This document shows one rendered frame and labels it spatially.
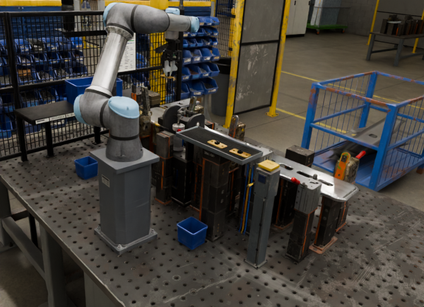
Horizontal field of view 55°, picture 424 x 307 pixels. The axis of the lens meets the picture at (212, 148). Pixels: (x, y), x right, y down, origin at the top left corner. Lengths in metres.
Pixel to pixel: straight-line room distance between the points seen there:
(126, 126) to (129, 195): 0.29
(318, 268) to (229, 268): 0.38
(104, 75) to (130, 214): 0.58
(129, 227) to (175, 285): 0.32
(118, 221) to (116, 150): 0.31
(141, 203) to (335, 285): 0.86
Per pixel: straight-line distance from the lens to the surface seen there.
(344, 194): 1.79
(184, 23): 2.01
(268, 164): 1.55
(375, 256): 2.01
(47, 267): 2.40
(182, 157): 2.00
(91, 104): 1.66
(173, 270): 1.72
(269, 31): 5.40
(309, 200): 1.67
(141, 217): 1.78
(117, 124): 1.60
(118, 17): 1.78
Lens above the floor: 1.81
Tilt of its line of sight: 23 degrees down
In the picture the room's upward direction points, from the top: 4 degrees clockwise
